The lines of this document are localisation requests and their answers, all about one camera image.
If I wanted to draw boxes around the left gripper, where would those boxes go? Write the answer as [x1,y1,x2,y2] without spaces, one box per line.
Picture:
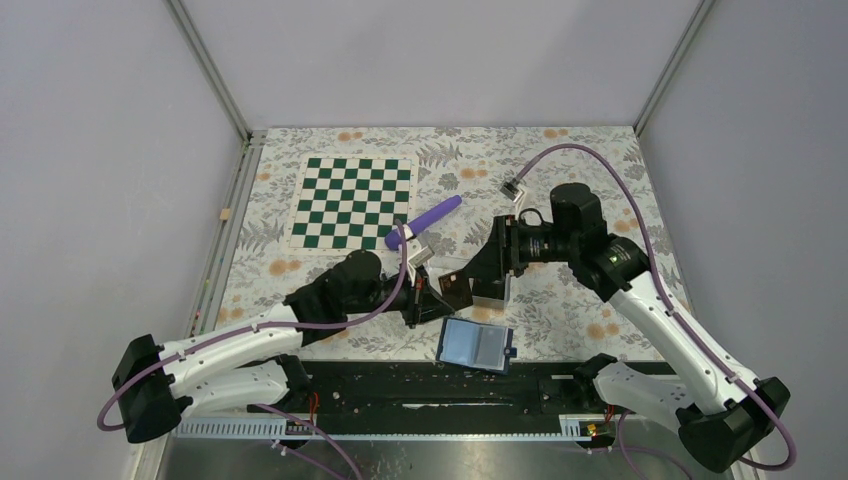
[347,261,455,329]

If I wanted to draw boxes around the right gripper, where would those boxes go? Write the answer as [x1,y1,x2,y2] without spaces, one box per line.
[461,214,578,280]

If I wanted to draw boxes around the clear plastic card box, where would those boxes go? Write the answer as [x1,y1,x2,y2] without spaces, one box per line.
[423,258,513,311]

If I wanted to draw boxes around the blue leather card holder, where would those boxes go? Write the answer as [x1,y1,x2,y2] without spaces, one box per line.
[436,317,517,375]

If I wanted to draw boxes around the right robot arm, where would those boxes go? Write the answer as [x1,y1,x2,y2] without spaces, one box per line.
[464,183,790,473]

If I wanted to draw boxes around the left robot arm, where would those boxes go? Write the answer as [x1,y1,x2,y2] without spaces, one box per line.
[107,250,454,444]

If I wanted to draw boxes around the purple cylindrical tube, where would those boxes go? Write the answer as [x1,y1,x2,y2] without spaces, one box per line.
[384,195,462,250]

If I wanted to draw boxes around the green white chessboard mat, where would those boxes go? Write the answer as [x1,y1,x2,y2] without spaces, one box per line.
[282,157,418,255]

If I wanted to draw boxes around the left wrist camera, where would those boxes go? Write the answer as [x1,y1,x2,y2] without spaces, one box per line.
[405,239,434,270]

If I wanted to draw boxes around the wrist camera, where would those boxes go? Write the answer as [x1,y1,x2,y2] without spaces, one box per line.
[405,239,434,270]
[500,178,526,203]

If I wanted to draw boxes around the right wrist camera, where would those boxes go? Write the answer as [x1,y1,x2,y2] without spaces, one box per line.
[500,178,526,203]

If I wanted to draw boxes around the white slotted cable duct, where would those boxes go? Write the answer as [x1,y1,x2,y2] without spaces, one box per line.
[174,410,615,442]

